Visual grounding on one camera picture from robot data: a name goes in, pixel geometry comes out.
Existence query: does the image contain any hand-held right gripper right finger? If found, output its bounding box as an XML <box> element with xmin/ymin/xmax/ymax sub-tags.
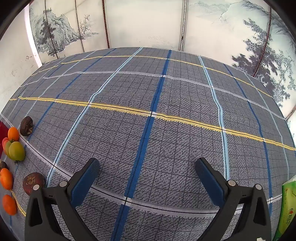
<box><xmin>195</xmin><ymin>158</ymin><xmax>272</xmax><ymax>241</ymax></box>

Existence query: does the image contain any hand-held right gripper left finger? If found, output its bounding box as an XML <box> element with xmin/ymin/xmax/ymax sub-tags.
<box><xmin>24</xmin><ymin>158</ymin><xmax>100</xmax><ymax>241</ymax></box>

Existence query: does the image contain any dark mangosteen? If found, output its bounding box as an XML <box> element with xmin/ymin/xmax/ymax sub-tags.
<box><xmin>22</xmin><ymin>172</ymin><xmax>45</xmax><ymax>195</ymax></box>
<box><xmin>20</xmin><ymin>116</ymin><xmax>33</xmax><ymax>136</ymax></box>

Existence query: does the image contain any orange tangerine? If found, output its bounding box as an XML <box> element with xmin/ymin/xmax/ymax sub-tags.
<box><xmin>8</xmin><ymin>127</ymin><xmax>19</xmax><ymax>142</ymax></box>
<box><xmin>2</xmin><ymin>195</ymin><xmax>18</xmax><ymax>215</ymax></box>
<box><xmin>0</xmin><ymin>168</ymin><xmax>14</xmax><ymax>190</ymax></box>

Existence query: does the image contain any plaid grey blue tablecloth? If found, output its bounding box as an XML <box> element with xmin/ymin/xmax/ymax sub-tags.
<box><xmin>0</xmin><ymin>47</ymin><xmax>296</xmax><ymax>241</ymax></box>

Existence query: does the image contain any green tissue packet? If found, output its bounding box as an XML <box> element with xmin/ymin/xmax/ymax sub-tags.
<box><xmin>273</xmin><ymin>175</ymin><xmax>296</xmax><ymax>241</ymax></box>

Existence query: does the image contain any red peach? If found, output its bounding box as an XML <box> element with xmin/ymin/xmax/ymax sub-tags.
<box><xmin>2</xmin><ymin>137</ymin><xmax>11</xmax><ymax>153</ymax></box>

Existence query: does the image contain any painted folding screen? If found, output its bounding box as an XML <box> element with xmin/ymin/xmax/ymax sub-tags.
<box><xmin>29</xmin><ymin>0</ymin><xmax>296</xmax><ymax>121</ymax></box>

